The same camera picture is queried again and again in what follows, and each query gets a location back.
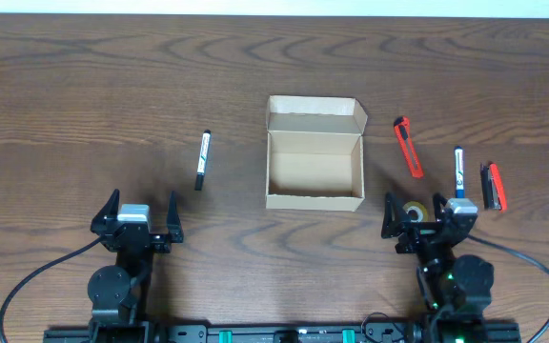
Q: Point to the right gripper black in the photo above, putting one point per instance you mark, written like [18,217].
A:
[416,239]

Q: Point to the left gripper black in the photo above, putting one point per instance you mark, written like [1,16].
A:
[175,232]

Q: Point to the clear tape roll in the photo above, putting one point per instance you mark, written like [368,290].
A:
[416,211]

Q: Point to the blue whiteboard marker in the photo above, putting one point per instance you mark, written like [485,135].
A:
[459,172]

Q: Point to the orange utility knife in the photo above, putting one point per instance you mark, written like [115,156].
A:
[402,132]

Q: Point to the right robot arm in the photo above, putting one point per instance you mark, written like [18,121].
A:
[455,289]

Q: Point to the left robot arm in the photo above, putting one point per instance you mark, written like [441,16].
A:
[119,292]

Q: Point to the black green whiteboard marker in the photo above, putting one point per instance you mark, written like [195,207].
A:
[203,160]

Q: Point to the open cardboard box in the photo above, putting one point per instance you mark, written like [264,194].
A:
[314,153]

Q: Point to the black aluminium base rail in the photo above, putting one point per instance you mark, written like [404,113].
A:
[374,331]

